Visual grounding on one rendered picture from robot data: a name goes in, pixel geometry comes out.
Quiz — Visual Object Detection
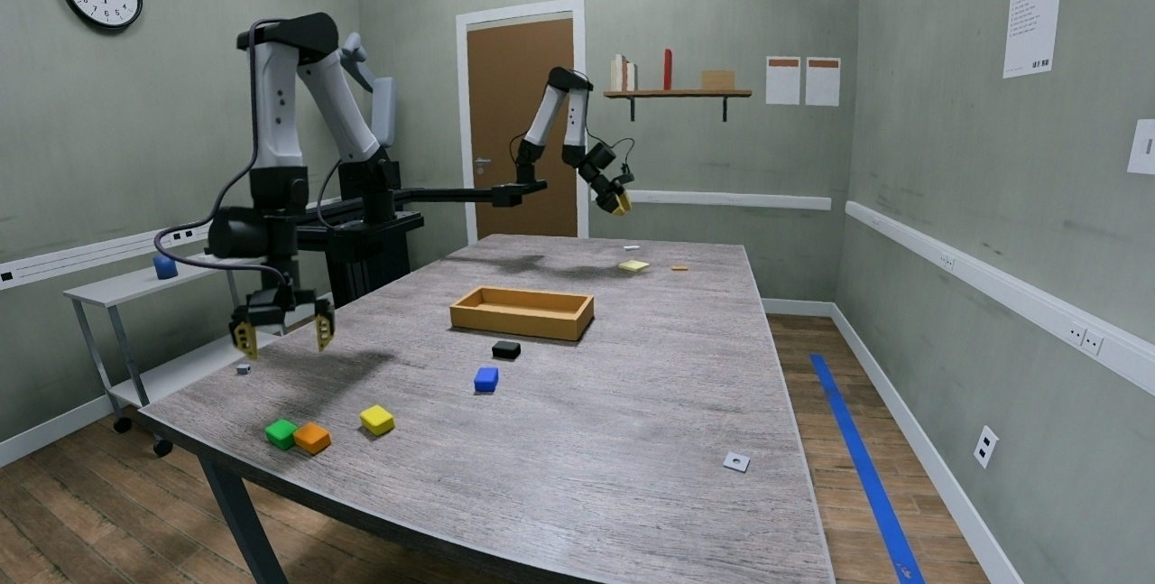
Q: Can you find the blue block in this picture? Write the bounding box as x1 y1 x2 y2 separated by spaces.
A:
474 367 499 392

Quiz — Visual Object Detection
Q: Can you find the orange block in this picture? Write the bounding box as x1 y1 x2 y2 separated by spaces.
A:
293 422 331 455

